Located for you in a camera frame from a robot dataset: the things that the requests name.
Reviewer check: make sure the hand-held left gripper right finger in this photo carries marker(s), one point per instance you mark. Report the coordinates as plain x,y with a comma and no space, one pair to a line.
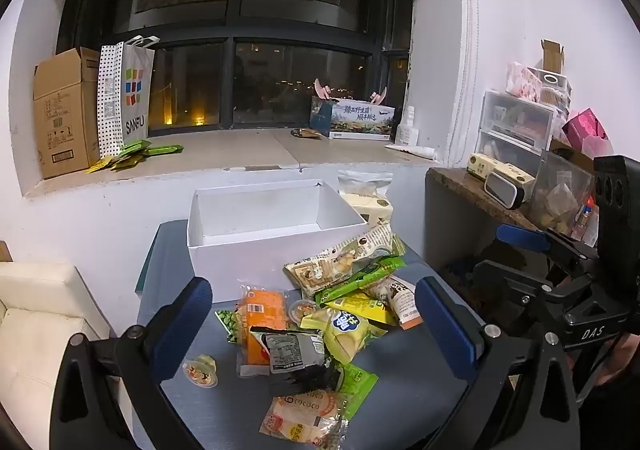
445,330

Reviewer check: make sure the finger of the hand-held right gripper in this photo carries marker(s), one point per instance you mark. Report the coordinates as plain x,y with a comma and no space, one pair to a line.
505,277
520,236

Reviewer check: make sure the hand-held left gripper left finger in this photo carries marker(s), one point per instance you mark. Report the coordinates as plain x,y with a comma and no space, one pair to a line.
185,320

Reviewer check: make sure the green pea packet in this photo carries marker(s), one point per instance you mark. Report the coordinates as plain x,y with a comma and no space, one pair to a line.
227,322

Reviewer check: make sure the white box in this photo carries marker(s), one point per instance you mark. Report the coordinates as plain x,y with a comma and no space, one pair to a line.
235,265

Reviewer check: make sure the yellow green snack packet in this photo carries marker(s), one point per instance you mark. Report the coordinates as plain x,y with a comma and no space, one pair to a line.
360,305

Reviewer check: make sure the yellow chips bag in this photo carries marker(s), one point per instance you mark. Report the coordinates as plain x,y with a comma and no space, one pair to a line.
345,335

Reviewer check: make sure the person's right hand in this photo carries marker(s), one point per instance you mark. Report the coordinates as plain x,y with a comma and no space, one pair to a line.
625,355

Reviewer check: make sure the small clear bottle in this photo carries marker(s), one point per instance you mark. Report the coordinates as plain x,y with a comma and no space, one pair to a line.
582,225

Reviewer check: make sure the white oval device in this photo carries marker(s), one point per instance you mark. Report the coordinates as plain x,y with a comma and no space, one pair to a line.
500,187

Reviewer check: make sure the brown white snack packet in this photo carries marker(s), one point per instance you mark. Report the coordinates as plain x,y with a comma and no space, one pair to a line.
400,300

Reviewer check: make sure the small jelly cup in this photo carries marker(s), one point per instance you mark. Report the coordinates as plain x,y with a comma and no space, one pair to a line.
302,309
200,372

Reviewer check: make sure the clear plastic container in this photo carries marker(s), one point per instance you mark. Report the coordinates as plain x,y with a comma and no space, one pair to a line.
555,190

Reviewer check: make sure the dark cabinet with wooden top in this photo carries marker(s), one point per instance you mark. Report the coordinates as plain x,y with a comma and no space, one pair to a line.
450,220

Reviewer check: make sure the cream yellow box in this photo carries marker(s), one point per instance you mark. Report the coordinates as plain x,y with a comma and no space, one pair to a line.
482,165

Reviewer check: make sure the green long snack packet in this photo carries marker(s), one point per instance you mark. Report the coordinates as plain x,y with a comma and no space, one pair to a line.
370,275

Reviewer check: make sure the light green snack packet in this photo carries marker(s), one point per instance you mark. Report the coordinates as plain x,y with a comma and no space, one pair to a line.
360,382

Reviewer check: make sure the black grey snack packet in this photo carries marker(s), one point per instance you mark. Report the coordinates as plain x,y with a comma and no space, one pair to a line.
290,350

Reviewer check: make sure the clear plastic drawer organizer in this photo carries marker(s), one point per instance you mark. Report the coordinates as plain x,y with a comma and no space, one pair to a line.
515,125

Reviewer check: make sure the pink box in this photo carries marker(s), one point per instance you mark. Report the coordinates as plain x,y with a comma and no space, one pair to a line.
587,128

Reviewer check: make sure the beige patterned snack packet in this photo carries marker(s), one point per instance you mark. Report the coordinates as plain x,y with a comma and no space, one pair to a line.
330,265

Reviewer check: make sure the white tube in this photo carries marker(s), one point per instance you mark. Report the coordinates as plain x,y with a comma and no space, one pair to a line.
410,150

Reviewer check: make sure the cream snack bag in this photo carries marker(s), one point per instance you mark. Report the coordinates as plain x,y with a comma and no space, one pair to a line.
367,207

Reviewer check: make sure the clear box of wooden sticks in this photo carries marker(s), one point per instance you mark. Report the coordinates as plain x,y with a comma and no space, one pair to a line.
550,90

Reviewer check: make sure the orange white snack packet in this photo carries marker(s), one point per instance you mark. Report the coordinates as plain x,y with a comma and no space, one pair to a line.
300,417

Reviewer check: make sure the white sofa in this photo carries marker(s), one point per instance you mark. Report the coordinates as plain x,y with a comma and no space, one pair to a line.
35,295

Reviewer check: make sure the white plastic bottle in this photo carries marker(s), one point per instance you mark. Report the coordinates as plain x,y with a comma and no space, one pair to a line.
407,133

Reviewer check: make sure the floral printed box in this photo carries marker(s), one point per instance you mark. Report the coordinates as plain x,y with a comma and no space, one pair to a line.
522,80

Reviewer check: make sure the pile of green sachets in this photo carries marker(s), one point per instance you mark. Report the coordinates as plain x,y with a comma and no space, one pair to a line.
132,153

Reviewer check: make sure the small open cardboard box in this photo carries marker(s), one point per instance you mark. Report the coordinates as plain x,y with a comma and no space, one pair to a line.
552,55

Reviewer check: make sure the pink curved ornament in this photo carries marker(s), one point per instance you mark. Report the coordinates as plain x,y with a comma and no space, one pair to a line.
380,97
322,89

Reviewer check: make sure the landscape printed box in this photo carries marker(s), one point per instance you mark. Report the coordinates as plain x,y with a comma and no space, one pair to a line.
350,118

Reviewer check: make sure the brown flat packet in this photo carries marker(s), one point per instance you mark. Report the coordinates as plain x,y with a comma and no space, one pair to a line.
307,133

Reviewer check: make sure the white paper shopping bag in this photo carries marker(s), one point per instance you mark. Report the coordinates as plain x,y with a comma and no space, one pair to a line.
132,95

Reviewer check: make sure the brown cardboard box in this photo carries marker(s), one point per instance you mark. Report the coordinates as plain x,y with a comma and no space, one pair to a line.
60,115

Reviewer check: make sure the dark glass window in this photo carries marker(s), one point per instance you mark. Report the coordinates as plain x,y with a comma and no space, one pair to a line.
280,85

